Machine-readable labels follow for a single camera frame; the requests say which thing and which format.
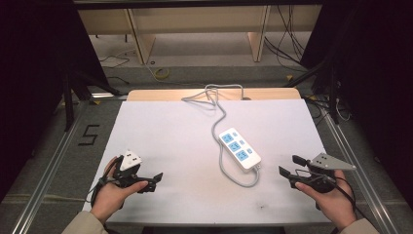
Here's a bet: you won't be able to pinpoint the black hand-held gripper cable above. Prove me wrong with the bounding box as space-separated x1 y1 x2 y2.
84 155 126 210
324 174 369 220

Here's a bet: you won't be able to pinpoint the person's right hand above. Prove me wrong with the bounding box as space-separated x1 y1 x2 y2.
294 169 357 232

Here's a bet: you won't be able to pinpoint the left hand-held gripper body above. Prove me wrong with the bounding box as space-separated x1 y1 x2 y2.
111 149 154 189

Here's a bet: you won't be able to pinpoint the white floor cable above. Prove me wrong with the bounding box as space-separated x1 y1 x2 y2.
335 97 353 123

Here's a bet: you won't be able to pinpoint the black metal stand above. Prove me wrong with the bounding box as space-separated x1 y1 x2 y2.
61 71 124 133
284 57 341 125

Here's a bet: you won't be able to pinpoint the black right hand-held gripper cable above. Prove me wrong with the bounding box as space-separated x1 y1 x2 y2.
324 174 369 220

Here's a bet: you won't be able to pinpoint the yellow tape roll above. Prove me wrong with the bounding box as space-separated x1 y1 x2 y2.
153 66 170 81

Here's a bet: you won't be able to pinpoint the black left hand-held gripper cable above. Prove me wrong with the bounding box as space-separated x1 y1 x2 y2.
84 155 126 210

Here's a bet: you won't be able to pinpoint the person's left hand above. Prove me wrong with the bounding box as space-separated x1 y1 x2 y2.
90 156 149 226

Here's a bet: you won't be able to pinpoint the white table sheet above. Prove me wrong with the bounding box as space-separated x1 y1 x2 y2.
82 98 333 227

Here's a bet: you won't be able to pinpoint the black curtain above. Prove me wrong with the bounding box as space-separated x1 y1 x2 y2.
0 0 111 203
299 0 413 210

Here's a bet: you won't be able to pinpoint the light wooden desk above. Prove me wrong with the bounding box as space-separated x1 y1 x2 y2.
77 4 323 65

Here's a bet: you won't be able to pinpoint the aluminium floor rail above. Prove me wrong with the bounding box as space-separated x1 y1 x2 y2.
11 92 129 234
319 102 401 234

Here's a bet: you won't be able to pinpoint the bundle of black floor cables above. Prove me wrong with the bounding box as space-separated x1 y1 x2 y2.
263 4 309 72

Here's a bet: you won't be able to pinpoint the grey power strip cable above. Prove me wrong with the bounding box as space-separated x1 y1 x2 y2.
180 83 262 189

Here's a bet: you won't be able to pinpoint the white power strip blue sockets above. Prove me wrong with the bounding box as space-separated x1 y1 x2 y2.
217 127 263 174

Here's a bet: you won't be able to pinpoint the thin black floor cable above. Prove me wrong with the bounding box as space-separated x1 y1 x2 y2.
97 53 131 70

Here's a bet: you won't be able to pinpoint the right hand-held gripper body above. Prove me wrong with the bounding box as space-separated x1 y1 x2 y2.
290 152 357 195

